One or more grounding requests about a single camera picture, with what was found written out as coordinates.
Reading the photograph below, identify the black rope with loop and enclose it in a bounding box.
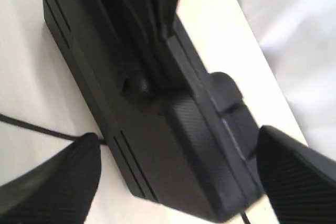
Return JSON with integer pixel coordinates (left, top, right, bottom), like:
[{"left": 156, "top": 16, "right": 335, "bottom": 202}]
[{"left": 0, "top": 113, "right": 107, "bottom": 146}]

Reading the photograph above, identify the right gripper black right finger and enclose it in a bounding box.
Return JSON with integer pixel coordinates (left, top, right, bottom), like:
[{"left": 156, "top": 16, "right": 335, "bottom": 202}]
[{"left": 256, "top": 126, "right": 335, "bottom": 223}]

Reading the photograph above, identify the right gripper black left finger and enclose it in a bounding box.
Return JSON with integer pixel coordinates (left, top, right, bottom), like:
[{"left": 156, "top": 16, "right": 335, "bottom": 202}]
[{"left": 1, "top": 133, "right": 101, "bottom": 223}]

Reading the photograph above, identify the black plastic carrying case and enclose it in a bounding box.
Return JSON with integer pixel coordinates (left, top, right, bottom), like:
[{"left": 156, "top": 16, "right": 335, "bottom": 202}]
[{"left": 43, "top": 0, "right": 264, "bottom": 223}]

